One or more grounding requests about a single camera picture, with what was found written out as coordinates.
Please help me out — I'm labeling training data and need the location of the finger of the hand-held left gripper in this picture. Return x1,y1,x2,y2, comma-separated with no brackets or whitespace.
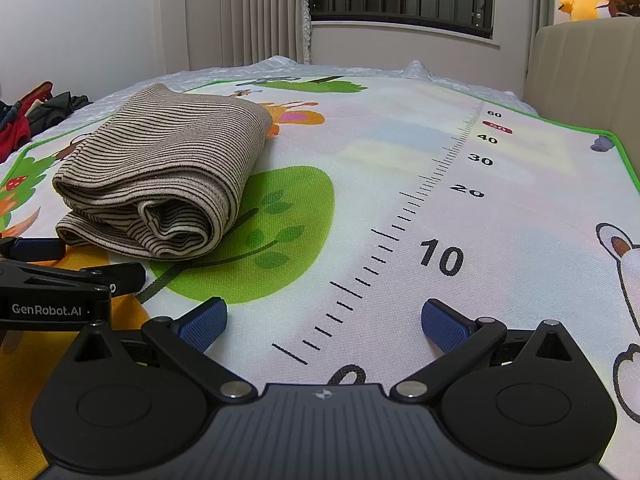
0,261,147,302
0,236,67,265

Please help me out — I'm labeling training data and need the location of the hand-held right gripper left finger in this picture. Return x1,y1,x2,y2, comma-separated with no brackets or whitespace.
62,296,254,403

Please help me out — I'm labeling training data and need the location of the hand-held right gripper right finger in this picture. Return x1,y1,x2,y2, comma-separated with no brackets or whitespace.
390,298,587,404

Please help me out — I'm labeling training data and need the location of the beige striped knit garment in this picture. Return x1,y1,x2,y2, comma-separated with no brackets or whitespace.
52,81,275,262

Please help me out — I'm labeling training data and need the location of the pile of dark clothes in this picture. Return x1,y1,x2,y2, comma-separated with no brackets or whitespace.
0,80,94,163

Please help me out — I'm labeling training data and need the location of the cartoon animal play mat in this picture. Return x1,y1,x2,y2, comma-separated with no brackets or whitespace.
0,76,640,480

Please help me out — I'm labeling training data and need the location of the white quilted bed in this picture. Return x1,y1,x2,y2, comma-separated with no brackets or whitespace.
30,56,532,127

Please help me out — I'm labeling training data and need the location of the beige pleated curtain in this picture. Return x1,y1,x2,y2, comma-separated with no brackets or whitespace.
185,0,314,72

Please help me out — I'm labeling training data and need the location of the beige padded headboard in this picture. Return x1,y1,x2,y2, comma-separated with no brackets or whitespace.
525,16,640,137

